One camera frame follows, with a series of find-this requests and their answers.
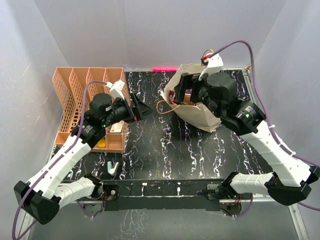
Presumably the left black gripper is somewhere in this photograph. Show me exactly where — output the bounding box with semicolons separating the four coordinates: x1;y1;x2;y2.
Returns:
102;92;156;128

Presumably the red doritos snack bag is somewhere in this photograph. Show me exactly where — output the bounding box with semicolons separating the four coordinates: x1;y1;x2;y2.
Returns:
168;90;177;105

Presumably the brown paper bag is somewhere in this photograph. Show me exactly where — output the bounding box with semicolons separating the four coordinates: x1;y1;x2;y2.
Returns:
156;64;221;133

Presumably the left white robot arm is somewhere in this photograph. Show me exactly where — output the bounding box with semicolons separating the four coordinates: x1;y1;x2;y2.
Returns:
13;93;153;225

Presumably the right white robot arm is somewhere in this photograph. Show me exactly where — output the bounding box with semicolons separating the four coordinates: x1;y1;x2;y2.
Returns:
174;72;320;206

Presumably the red light strip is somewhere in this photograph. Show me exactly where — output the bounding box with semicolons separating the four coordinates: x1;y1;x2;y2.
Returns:
152;67;177;72

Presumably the white red card box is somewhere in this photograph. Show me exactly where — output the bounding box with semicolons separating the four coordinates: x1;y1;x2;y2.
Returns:
109;120;124;134

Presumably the yellow round object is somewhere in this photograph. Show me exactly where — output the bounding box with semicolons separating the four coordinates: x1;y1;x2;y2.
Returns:
97;138;106;149

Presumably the white plastic hook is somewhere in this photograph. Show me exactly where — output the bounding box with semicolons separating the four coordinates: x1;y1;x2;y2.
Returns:
107;161;120;176

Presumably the pink plastic file organizer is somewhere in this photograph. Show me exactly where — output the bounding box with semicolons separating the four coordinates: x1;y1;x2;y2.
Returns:
51;66;131;154

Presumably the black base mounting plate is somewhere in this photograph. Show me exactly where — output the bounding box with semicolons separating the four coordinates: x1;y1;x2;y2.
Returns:
74;178;251;213

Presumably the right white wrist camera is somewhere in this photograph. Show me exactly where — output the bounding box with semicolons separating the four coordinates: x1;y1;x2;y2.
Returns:
199;53;224;81

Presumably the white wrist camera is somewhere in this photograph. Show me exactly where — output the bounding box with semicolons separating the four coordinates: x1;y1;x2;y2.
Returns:
106;79;125;100
199;53;224;81

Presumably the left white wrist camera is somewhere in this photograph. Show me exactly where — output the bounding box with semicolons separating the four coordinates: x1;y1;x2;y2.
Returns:
106;79;125;100

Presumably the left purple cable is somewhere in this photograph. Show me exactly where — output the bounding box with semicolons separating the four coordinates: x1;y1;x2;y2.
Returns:
11;79;113;240

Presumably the purple cable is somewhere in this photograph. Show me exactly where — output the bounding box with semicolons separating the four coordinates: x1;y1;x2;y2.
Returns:
207;39;320;221
11;79;113;240

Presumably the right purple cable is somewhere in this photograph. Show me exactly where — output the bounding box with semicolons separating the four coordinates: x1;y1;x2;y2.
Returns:
207;39;320;221

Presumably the aluminium frame rail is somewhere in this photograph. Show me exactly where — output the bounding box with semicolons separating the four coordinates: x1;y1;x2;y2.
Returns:
26;195;309;240

